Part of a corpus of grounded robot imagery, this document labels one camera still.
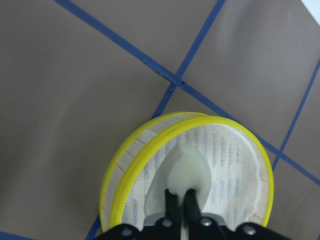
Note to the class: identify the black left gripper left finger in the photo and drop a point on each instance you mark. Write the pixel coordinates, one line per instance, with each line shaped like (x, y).
(173, 210)

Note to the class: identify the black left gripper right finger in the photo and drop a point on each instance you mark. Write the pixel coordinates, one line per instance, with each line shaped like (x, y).
(191, 208)

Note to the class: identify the yellow steamer basket near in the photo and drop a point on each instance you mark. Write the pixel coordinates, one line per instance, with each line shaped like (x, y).
(242, 183)

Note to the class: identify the white steamed bun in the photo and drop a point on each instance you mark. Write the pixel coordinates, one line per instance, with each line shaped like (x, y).
(183, 168)

